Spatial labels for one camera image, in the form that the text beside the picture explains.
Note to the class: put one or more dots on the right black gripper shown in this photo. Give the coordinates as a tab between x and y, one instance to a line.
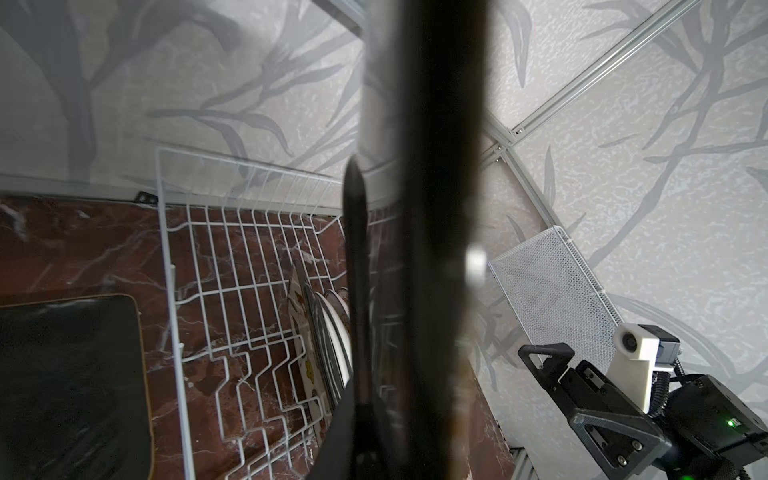
621	439

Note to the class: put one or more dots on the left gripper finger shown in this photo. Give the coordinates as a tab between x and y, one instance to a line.
348	451

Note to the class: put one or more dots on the floral square plate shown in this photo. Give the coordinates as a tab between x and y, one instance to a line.
311	374
418	151

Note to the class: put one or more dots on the black square plate yellow rim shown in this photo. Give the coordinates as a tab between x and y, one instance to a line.
74	390

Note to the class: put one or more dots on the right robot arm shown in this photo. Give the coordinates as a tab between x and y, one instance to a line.
704	431

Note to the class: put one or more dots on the white mesh wall basket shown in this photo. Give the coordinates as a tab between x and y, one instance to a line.
557	298

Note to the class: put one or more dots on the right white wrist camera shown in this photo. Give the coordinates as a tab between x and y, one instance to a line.
641	350

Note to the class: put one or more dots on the white wire dish rack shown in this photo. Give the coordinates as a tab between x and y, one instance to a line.
232	231

